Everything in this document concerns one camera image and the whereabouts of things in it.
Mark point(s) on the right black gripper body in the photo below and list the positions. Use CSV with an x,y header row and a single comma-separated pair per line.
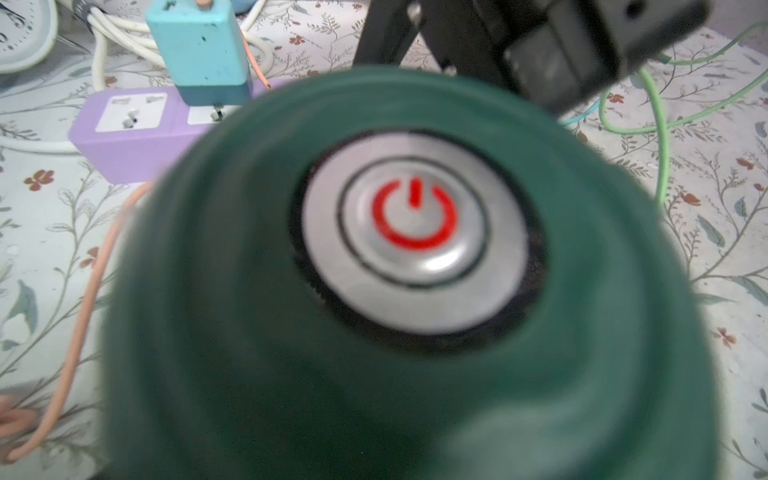
x,y
554,53

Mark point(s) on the teal usb charger block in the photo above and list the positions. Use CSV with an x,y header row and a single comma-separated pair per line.
x,y
202,47

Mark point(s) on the purple power strip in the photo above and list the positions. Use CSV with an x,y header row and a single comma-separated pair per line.
x,y
135,135

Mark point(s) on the white alarm clock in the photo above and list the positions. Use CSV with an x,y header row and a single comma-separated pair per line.
x,y
28,32

